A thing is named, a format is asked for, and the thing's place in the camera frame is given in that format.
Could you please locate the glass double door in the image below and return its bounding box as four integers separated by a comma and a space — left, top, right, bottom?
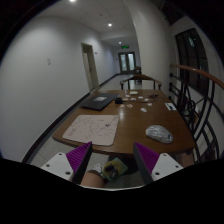
118, 52, 136, 74

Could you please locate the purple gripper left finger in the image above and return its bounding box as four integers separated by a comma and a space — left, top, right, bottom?
66, 142, 92, 184

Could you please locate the green yellow shoe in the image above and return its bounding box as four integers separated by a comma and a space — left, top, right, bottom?
102, 158, 128, 182

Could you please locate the beige patterned mouse pad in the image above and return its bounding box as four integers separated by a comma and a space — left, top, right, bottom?
62, 115, 119, 146

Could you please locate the white card on table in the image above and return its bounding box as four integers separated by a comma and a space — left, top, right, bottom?
165, 103, 177, 111

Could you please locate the wooden armchair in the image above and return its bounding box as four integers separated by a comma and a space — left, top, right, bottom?
119, 73, 163, 91

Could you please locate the green exit sign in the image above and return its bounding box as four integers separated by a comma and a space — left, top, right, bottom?
121, 45, 129, 49

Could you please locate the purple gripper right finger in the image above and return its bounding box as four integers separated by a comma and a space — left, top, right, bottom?
133, 143, 159, 184

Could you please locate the dark closed laptop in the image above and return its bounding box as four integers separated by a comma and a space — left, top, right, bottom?
81, 93, 117, 111

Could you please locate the curved wooden stair railing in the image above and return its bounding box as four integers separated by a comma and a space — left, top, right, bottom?
169, 64, 224, 163

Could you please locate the small black box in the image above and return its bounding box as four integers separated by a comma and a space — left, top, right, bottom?
115, 98, 123, 104

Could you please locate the side doorway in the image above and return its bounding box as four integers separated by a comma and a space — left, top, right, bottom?
81, 43, 99, 91

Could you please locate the dark window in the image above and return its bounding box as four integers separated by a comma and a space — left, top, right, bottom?
175, 28, 209, 94

